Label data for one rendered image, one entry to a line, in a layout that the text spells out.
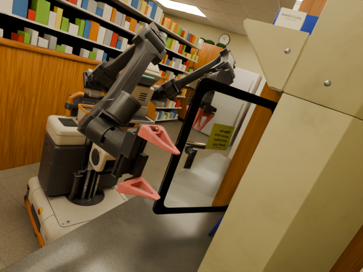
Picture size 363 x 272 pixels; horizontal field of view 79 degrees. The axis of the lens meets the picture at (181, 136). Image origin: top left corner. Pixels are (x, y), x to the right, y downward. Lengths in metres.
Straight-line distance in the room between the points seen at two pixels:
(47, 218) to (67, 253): 1.09
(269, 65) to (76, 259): 0.56
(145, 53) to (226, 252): 0.58
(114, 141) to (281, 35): 0.35
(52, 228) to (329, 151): 1.49
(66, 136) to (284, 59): 1.36
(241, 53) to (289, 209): 5.94
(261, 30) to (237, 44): 5.93
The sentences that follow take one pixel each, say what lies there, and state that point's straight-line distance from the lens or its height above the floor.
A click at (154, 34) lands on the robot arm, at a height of 1.46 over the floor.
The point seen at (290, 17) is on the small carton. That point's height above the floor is 1.56.
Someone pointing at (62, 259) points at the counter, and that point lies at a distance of 0.59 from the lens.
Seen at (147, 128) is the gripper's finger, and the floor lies 1.27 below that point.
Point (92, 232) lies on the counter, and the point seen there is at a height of 0.94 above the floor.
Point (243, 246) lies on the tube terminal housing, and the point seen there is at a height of 1.11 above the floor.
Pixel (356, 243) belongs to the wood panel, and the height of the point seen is 1.08.
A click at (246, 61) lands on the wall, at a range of 6.22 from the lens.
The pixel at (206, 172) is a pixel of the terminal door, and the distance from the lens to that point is 0.66.
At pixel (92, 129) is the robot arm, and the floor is 1.22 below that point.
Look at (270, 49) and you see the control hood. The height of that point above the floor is 1.47.
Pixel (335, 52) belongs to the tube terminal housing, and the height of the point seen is 1.49.
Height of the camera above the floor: 1.39
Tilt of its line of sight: 17 degrees down
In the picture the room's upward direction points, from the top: 20 degrees clockwise
